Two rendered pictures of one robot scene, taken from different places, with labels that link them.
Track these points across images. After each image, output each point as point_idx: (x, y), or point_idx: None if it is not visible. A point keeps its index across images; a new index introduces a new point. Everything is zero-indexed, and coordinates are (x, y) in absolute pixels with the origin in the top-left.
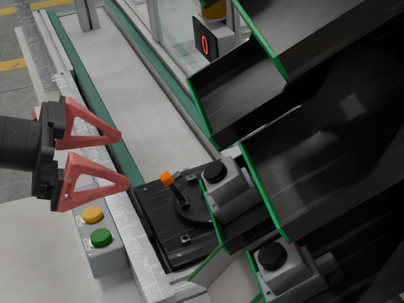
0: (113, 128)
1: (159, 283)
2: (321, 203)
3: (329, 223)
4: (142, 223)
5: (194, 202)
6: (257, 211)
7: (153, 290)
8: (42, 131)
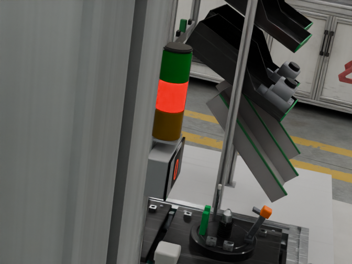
0: (342, 72)
1: (295, 232)
2: (299, 12)
3: None
4: (285, 261)
5: (239, 237)
6: None
7: (302, 231)
8: None
